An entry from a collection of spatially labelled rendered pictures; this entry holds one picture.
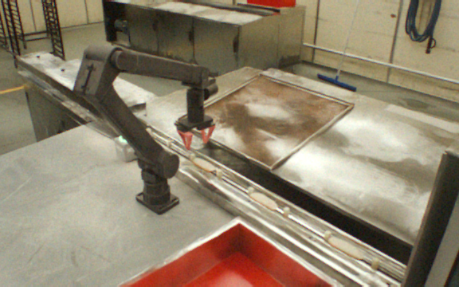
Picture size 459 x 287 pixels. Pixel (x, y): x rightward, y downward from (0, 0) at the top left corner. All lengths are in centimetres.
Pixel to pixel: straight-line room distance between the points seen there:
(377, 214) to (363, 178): 15
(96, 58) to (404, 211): 87
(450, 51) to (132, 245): 411
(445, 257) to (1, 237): 107
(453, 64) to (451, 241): 414
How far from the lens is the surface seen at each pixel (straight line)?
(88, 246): 111
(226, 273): 98
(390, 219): 111
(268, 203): 114
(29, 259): 113
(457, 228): 60
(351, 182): 121
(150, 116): 180
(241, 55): 402
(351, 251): 103
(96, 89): 87
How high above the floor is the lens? 154
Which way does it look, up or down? 28 degrees down
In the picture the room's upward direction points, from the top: straight up
